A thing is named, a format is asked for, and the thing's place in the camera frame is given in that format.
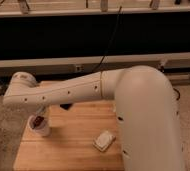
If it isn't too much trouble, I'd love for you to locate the black hanging cable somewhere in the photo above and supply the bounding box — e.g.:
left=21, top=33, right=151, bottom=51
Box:
left=89, top=5, right=123, bottom=73

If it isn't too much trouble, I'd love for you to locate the wooden cutting board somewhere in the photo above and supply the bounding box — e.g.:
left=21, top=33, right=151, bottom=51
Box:
left=13, top=101, right=124, bottom=171

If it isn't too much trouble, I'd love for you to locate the red pepper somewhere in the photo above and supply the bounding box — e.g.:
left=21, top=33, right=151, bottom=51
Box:
left=33, top=116, right=44, bottom=127

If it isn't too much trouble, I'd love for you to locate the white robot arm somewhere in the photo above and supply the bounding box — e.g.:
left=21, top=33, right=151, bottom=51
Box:
left=3, top=65, right=186, bottom=171

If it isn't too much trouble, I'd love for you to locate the white ceramic cup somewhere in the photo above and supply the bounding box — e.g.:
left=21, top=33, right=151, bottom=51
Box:
left=28, top=115, right=50, bottom=137

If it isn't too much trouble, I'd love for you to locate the metal shelf rail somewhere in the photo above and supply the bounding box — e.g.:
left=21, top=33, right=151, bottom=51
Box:
left=0, top=52, right=190, bottom=76

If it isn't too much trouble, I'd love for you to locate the white rectangular sponge block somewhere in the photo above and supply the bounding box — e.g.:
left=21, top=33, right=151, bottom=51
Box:
left=93, top=130, right=116, bottom=152

